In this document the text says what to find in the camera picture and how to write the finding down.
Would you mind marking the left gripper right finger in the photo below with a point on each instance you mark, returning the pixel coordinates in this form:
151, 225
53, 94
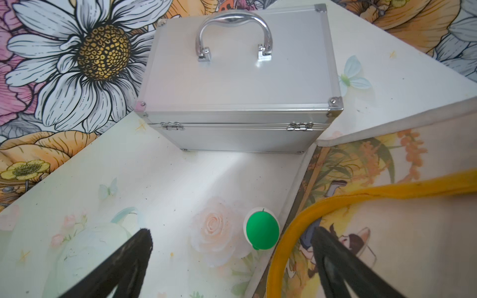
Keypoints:
339, 270

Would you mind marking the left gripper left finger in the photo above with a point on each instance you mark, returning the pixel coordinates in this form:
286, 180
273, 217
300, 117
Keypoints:
122, 274

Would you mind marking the white pouch with yellow handles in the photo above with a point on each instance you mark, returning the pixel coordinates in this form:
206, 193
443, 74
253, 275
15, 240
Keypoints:
380, 197

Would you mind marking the white bottle green cap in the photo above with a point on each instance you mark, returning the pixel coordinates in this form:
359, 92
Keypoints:
261, 228

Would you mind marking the silver metal case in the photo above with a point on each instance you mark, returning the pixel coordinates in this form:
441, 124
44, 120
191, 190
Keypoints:
260, 81

